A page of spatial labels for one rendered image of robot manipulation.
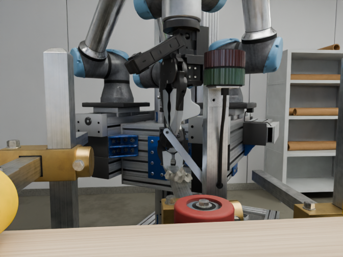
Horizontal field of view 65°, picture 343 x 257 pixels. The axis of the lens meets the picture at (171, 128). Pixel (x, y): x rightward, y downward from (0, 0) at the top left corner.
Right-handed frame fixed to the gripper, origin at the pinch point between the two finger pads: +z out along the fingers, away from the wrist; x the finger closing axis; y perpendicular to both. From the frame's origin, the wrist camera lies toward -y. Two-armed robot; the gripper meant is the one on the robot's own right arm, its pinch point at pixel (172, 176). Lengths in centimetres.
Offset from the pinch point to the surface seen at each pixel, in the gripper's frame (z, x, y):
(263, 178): -1.4, -23.4, -8.5
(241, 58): -27.7, -5.5, -39.0
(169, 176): -4.0, 2.2, -13.9
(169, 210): -4.3, 4.0, -34.3
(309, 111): -11, -159, 186
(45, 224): 83, 93, 155
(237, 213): -3.2, -7.3, -34.0
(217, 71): -26.0, -2.2, -39.0
